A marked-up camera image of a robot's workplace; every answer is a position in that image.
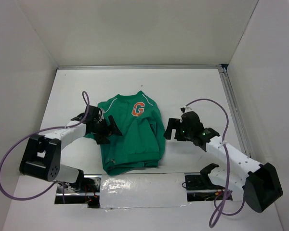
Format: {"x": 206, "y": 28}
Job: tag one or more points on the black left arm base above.
{"x": 87, "y": 193}

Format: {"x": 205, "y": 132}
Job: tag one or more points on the white taped cover panel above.
{"x": 143, "y": 191}

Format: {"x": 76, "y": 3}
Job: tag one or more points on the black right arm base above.
{"x": 200, "y": 188}

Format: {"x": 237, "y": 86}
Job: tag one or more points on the green jacket white lining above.
{"x": 142, "y": 144}

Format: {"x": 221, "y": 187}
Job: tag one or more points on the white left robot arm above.
{"x": 42, "y": 156}

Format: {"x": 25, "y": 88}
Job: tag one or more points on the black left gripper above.
{"x": 100, "y": 138}

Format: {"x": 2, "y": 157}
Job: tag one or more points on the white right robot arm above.
{"x": 257, "y": 183}

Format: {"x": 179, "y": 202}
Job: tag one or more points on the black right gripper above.
{"x": 172, "y": 123}

